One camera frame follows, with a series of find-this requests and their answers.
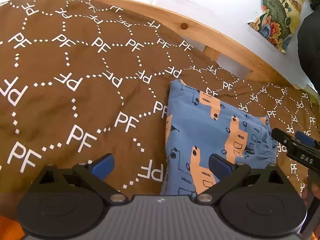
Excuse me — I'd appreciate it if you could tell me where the blue pyjama pants orange print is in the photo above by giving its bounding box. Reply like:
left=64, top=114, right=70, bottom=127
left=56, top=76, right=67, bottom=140
left=161, top=80, right=277, bottom=197

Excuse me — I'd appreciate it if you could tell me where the black hanging garment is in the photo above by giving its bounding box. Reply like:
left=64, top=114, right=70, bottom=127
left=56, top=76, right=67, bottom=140
left=297, top=0, right=320, bottom=93

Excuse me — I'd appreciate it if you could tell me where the orange patchwork blanket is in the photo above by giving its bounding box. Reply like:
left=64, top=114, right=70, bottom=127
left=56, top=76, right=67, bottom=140
left=0, top=216, right=25, bottom=240

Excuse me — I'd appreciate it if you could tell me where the person right hand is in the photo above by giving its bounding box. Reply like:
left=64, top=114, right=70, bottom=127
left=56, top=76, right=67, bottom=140
left=301, top=174, right=320, bottom=206

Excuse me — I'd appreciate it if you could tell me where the wooden bed frame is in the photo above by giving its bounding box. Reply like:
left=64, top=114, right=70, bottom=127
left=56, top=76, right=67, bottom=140
left=32, top=0, right=313, bottom=91

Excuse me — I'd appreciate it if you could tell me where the brown PF patterned duvet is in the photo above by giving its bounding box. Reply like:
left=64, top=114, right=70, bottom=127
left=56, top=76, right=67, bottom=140
left=1, top=0, right=318, bottom=219

